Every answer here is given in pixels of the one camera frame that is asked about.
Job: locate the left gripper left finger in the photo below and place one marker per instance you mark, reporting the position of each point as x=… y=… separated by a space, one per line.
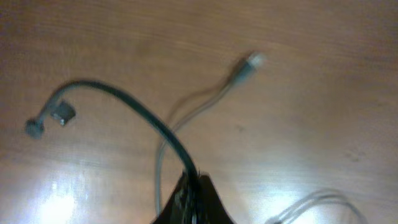
x=179 y=208

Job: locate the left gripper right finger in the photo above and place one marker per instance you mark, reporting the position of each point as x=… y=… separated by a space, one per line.
x=213 y=206

